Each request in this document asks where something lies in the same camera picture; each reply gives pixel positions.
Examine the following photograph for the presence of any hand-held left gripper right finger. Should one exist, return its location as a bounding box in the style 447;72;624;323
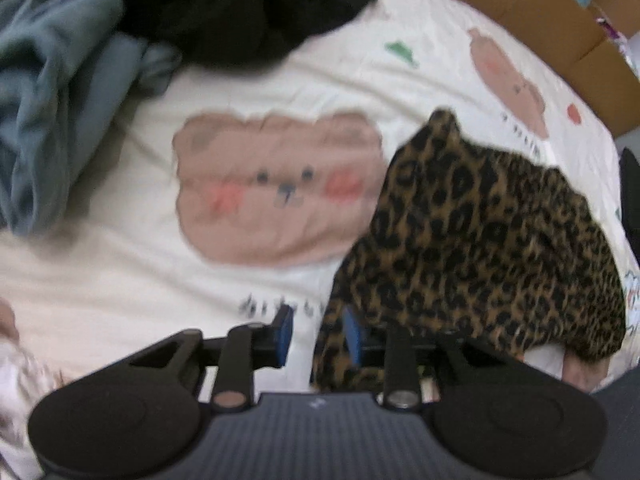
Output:
344;307;521;411

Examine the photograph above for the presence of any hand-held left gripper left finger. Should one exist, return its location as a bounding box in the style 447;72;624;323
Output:
127;305;294;411

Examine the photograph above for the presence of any leopard print skirt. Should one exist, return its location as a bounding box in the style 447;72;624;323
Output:
310;107;628;393

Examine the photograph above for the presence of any bear printed white blanket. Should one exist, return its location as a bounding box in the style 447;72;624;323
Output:
0;0;640;480

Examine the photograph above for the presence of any white patterned cloth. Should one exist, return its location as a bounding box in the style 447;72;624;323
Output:
0;340;63;480

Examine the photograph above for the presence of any black garment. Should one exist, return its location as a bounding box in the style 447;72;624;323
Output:
117;0;378;78

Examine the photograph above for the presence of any blue-grey garment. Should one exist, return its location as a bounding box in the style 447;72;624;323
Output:
0;0;183;238

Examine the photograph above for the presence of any low cardboard panel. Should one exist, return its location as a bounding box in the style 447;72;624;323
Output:
395;0;640;136

